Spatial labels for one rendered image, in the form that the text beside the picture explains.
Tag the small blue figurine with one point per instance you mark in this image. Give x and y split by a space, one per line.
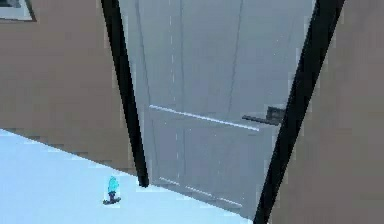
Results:
112 186

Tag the grey panelled room door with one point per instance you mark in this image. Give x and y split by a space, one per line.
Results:
206 83

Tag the framed wall picture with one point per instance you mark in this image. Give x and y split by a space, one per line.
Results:
15 9

